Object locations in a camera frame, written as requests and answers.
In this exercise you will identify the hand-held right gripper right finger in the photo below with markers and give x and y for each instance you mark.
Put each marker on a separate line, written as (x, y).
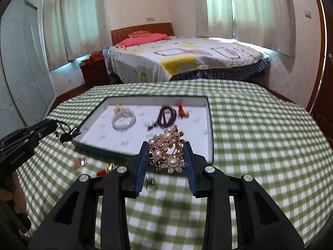
(190, 172)

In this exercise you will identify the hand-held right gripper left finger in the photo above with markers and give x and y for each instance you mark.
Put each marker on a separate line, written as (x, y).
(141, 172)

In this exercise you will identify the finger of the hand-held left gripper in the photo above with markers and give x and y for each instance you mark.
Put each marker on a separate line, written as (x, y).
(43, 133)
(41, 124)

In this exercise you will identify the gold pearl flower brooch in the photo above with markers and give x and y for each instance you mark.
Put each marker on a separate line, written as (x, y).
(166, 152)

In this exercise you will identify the dark green jewelry tray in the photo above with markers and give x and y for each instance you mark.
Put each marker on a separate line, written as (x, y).
(182, 132)

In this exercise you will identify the white jade bangle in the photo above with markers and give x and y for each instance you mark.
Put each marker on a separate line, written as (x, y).
(124, 126)

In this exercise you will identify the red knot gold charm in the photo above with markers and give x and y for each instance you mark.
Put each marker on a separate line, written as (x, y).
(182, 113)

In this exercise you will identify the person's left hand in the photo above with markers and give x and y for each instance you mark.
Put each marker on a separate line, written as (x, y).
(17, 192)

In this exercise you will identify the small red gold charm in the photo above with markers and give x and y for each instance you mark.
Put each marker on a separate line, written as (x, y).
(102, 172)

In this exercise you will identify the frosted glass wardrobe door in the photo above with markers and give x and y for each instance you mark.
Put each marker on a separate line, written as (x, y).
(23, 65)

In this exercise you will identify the green checked tablecloth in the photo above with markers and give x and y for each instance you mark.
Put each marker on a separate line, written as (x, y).
(247, 125)

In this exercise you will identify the dark wooden nightstand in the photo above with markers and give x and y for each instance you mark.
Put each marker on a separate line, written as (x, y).
(95, 73)

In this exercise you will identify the red box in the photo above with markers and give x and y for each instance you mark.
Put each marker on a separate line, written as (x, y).
(96, 57)

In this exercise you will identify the pale sheer curtain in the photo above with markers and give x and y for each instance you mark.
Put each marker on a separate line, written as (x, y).
(262, 15)
(216, 7)
(75, 23)

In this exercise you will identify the dark plaid bed skirt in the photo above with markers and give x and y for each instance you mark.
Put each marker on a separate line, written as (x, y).
(229, 71)

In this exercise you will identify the bed with patterned quilt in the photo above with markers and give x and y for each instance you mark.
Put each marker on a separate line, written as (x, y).
(203, 54)

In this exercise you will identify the pink pillow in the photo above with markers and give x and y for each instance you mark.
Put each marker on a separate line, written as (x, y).
(140, 40)

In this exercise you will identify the small red cushion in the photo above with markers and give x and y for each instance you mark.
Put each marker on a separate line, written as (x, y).
(140, 33)

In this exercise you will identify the wooden bed headboard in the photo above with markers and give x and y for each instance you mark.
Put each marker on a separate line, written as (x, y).
(140, 28)

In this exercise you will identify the brown wooden door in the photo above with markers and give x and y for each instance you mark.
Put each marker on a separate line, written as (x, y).
(322, 88)

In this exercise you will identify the wall light switch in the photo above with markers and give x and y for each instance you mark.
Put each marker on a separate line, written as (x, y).
(308, 14)

